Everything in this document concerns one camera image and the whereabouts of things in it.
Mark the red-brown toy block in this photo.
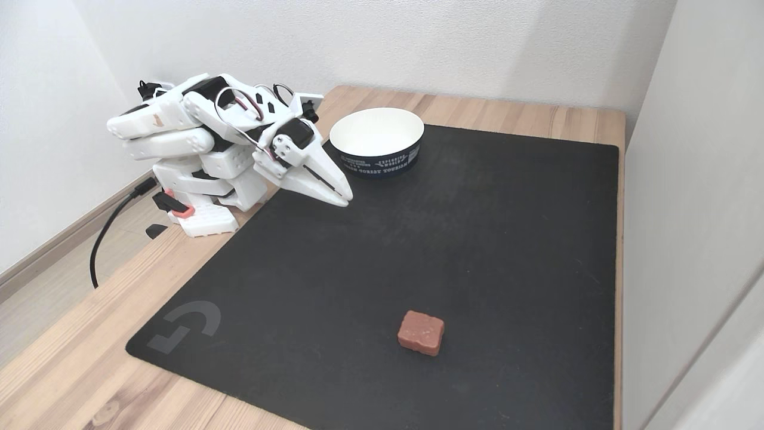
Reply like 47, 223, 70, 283
398, 310, 445, 357

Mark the white paper bowl navy band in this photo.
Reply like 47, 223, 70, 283
329, 107, 425, 179

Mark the black mouse mat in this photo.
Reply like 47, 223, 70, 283
125, 124, 620, 430

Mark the black and orange table clamp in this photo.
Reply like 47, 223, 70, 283
146, 189, 195, 240

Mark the wooden baseboard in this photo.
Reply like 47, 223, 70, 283
0, 170, 156, 302

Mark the red white black servo wire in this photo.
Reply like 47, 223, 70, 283
214, 87, 281, 162

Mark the black power cable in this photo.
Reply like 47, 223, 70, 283
90, 178, 159, 289

